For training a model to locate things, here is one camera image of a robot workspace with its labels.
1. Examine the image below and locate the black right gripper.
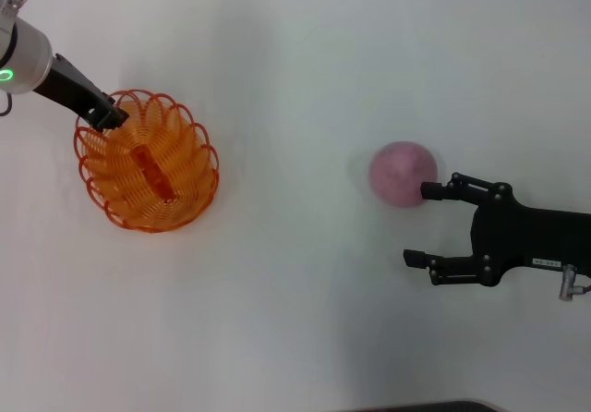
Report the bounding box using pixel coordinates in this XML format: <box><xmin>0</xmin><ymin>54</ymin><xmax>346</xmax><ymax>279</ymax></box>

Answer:
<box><xmin>402</xmin><ymin>172</ymin><xmax>591</xmax><ymax>287</ymax></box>

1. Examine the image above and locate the silver gripper cable connector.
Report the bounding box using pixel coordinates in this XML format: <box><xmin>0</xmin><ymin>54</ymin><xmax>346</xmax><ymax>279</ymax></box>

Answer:
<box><xmin>557</xmin><ymin>264</ymin><xmax>591</xmax><ymax>301</ymax></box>

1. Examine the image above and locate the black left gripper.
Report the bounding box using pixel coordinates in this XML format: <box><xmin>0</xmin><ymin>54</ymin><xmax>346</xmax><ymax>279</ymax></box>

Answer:
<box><xmin>31</xmin><ymin>54</ymin><xmax>131</xmax><ymax>132</ymax></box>

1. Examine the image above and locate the dark rounded robot base edge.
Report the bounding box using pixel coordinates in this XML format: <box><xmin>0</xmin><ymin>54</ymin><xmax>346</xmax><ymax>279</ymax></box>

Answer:
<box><xmin>357</xmin><ymin>399</ymin><xmax>502</xmax><ymax>412</ymax></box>

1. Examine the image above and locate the orange woven plastic basket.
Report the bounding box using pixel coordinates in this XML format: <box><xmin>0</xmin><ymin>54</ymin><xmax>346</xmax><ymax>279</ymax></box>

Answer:
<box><xmin>73</xmin><ymin>89</ymin><xmax>221</xmax><ymax>234</ymax></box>

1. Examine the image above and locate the pink fuzzy peach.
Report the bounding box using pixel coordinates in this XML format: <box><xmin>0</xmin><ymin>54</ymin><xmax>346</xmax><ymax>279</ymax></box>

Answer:
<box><xmin>368</xmin><ymin>140</ymin><xmax>439</xmax><ymax>209</ymax></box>

